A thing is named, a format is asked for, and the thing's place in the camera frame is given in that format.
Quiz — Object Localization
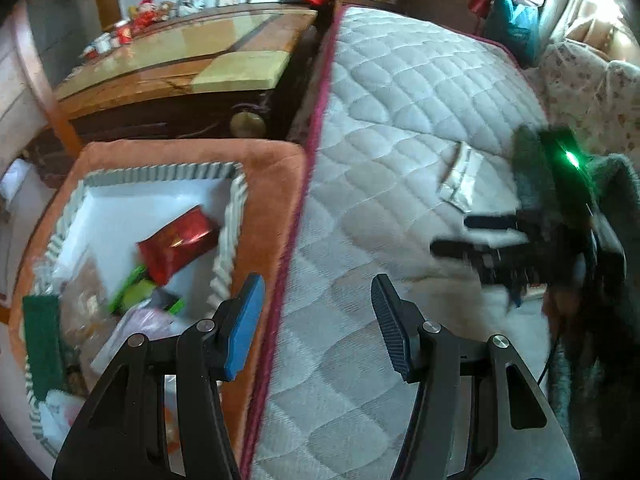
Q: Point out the white quilted mattress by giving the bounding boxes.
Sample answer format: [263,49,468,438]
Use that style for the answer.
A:
[240,5,561,480]

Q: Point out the clear brown snack packet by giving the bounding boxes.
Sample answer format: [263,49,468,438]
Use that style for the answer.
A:
[57,257,118,361]

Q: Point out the plain silver snack packet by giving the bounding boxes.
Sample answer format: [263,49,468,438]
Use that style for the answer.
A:
[439,142,483,211]

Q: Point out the round brass knob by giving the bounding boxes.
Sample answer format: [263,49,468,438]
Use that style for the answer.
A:
[229,110,266,138]

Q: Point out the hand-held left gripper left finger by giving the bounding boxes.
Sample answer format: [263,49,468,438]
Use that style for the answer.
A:
[52,274,266,480]

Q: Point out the white cups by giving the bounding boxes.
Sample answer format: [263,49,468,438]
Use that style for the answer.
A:
[82,35,121,59]

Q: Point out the black cable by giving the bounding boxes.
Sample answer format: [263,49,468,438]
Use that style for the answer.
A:
[537,327,565,386]

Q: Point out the floral cloth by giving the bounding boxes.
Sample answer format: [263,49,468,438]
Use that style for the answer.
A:
[522,40,640,161]

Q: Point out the grey fleece blanket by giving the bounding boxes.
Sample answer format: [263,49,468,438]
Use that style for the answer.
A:
[512,125,640,441]

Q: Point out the teal bag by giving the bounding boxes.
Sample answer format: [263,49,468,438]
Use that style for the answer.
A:
[485,0,543,68]

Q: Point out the beige cushion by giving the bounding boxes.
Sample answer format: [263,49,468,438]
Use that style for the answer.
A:
[550,0,623,58]

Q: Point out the orange plush stool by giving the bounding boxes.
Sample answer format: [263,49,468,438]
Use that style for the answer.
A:
[7,140,307,480]

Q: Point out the wooden table with glass top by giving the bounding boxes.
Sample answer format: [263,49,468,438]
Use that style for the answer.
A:
[52,2,321,141]

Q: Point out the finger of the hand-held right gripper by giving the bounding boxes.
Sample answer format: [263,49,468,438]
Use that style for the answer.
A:
[431,239,506,263]
[464,214,523,232]

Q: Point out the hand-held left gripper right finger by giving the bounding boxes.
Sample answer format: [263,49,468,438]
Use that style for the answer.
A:
[371,274,581,480]

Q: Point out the red figurine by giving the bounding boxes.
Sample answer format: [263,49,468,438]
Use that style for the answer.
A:
[131,0,156,29]

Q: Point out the red snack packet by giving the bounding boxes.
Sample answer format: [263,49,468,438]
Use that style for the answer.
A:
[136,205,221,287]

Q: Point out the dark green snack packet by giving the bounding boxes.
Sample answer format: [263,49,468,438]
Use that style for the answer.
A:
[22,294,65,398]

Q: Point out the white pink snack packet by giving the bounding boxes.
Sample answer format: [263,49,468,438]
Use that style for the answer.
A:
[90,292,176,376]

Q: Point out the bright green snack packet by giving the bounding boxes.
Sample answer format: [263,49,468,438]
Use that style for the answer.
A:
[109,265,186,317]

